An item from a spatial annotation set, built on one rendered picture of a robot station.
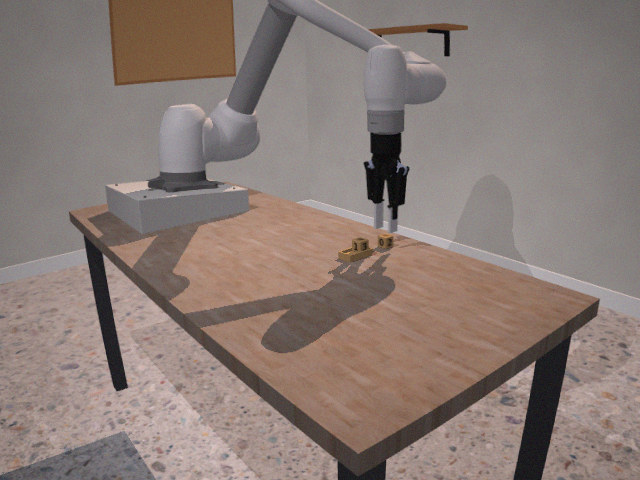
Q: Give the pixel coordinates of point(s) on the tan wooden number cube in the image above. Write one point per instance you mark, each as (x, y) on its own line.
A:
(360, 244)
(385, 241)

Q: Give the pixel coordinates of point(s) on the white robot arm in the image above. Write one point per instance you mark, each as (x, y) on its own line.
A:
(188, 140)

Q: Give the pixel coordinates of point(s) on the orange rectangular tray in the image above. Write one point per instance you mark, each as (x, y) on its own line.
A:
(350, 256)

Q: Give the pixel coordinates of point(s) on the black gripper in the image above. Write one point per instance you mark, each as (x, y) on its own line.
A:
(387, 149)

